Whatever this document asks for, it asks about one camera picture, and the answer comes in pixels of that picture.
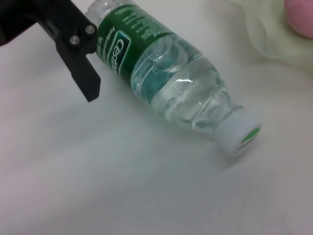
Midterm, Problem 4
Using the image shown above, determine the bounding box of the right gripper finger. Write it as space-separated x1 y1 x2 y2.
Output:
0 0 101 103

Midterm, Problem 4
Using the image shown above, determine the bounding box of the clear green-label water bottle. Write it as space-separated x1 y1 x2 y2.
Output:
87 0 262 157

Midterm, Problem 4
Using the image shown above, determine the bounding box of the pink toy peach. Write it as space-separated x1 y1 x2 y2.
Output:
283 0 313 40

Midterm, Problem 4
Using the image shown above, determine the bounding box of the green wavy glass fruit plate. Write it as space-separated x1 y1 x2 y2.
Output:
224 0 313 74

